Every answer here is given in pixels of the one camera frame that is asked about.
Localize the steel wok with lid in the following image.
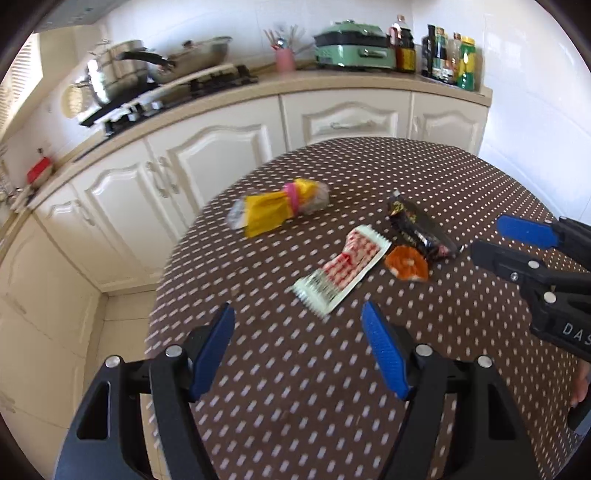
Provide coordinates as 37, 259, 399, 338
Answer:
115, 36, 232, 85

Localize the orange snack wrapper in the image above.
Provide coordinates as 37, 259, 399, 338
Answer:
385, 246, 430, 281

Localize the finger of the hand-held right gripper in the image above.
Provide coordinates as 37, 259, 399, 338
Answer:
497, 215, 591, 259
470, 240, 591, 305

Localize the dark green sauce bottle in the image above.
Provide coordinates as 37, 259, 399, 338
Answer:
434, 27, 451, 82

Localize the green yellow bottle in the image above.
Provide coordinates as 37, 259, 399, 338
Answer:
457, 36, 477, 91

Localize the white round strainer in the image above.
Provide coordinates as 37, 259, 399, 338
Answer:
61, 85, 86, 118

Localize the cream kitchen base cabinet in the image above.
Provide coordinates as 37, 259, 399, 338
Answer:
0, 88, 490, 425

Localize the beige kitchen countertop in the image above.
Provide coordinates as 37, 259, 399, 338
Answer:
0, 69, 494, 241

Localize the black snack wrapper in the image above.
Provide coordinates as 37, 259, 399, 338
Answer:
385, 190, 465, 264

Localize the cream louvered wall cabinet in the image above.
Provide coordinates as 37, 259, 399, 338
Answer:
0, 34, 47, 139

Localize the grey range hood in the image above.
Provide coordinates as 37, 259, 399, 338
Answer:
34, 0, 112, 31

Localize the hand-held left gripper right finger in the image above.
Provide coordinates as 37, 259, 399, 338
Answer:
361, 301, 541, 480

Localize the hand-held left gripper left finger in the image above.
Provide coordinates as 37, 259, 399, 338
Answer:
53, 302, 236, 480

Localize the red bowl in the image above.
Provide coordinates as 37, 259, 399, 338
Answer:
26, 157, 54, 184

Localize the large soy sauce bottle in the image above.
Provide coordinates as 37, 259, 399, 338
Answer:
389, 14, 417, 73

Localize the person's right hand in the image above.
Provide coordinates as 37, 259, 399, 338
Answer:
571, 361, 591, 408

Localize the green electric cooker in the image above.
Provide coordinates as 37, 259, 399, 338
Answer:
314, 19, 397, 71

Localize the red white checkered wrapper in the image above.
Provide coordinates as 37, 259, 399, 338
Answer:
292, 224, 392, 317

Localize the brown seasoning bottle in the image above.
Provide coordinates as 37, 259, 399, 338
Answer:
450, 32, 462, 85

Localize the yellow wrapper with pink band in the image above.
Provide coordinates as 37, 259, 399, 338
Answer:
228, 178, 331, 239

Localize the stacked steel pot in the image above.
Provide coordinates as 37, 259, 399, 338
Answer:
74, 41, 155, 106

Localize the black gas stove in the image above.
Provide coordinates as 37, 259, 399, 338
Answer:
78, 64, 259, 137

